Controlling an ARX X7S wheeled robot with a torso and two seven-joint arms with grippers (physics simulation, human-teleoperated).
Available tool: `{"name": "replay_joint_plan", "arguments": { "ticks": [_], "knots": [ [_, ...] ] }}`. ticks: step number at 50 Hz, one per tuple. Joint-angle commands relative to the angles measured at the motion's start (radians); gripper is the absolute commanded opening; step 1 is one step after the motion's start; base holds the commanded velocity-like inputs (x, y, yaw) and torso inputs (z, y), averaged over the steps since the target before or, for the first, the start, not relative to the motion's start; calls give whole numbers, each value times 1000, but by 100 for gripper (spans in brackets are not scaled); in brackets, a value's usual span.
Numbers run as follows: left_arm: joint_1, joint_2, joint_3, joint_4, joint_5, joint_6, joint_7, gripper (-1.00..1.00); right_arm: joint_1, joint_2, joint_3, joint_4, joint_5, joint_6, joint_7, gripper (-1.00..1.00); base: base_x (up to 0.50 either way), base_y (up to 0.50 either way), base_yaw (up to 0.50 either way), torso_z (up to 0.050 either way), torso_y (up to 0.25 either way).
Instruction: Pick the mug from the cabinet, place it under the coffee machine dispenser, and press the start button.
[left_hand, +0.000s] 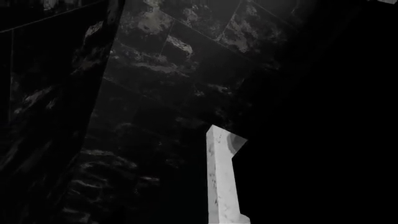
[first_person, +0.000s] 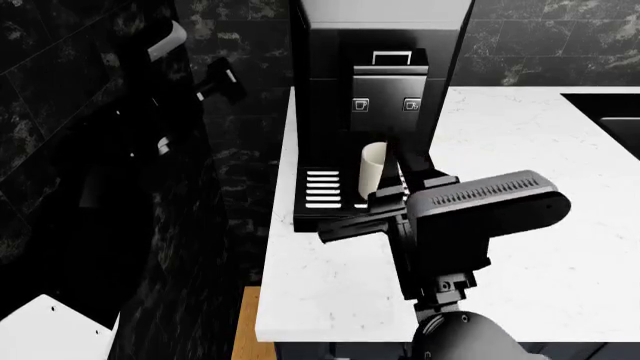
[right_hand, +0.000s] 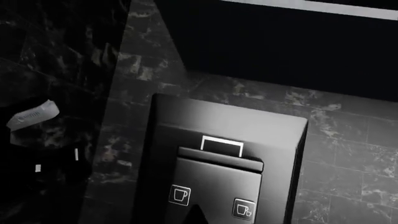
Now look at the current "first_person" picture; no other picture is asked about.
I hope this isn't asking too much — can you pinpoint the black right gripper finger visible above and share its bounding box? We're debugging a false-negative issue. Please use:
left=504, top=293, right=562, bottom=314
left=398, top=150, right=461, bottom=190
left=367, top=130, right=408, bottom=213

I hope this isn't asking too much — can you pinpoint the white cylindrical mug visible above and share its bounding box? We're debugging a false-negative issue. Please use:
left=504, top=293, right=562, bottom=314
left=358, top=141, right=391, bottom=200

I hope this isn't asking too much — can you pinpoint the black coffee machine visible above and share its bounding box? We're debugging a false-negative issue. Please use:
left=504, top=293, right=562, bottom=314
left=288, top=0, right=474, bottom=234

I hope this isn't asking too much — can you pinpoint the dark base cabinet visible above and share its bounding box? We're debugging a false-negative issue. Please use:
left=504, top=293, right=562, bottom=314
left=273, top=339, right=640, bottom=360

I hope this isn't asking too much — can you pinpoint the orange wooden cabinet panel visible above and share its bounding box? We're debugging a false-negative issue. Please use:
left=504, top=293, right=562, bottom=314
left=231, top=285, right=279, bottom=360

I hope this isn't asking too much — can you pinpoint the black countertop sink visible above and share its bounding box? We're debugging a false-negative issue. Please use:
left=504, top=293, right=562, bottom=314
left=559, top=92, right=640, bottom=162

